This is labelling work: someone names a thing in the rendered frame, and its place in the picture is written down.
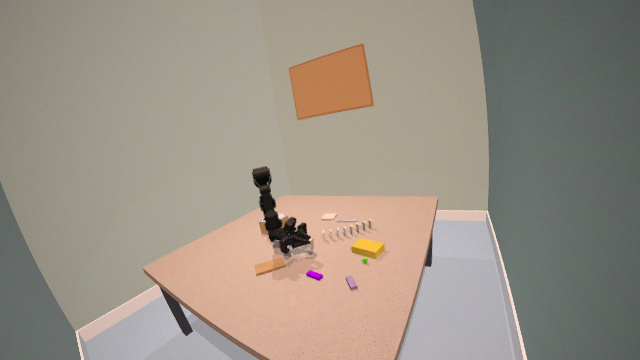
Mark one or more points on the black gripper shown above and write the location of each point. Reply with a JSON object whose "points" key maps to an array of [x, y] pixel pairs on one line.
{"points": [[296, 239]]}

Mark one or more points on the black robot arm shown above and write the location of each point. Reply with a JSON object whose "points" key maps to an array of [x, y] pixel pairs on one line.
{"points": [[261, 176]]}

